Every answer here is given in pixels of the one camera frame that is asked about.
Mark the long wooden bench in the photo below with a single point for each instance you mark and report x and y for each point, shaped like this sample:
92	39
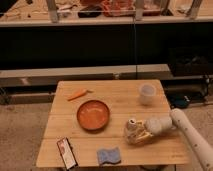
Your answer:
51	76

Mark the orange carrot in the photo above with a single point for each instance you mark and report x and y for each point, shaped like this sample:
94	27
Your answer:
78	94

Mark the translucent tan gripper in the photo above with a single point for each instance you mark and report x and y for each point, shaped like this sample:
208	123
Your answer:
142	134

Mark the orange round bowl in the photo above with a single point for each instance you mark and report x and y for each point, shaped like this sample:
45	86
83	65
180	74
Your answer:
93	115

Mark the wooden folding table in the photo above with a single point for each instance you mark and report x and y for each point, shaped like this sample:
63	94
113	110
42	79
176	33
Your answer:
122	98

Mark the red cloth on shelf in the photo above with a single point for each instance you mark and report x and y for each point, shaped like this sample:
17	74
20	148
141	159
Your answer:
116	8

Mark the white plastic cup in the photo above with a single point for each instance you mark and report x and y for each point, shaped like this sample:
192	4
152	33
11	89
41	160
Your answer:
147	93

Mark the white plastic bottle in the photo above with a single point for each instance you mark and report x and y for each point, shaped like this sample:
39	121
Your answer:
130	131

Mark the black object on shelf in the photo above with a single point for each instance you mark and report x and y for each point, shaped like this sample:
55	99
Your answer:
90	11

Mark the blue sponge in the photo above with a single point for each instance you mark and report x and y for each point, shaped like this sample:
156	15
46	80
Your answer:
108	156

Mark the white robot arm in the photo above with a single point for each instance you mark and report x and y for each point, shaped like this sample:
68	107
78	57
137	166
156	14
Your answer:
156	126

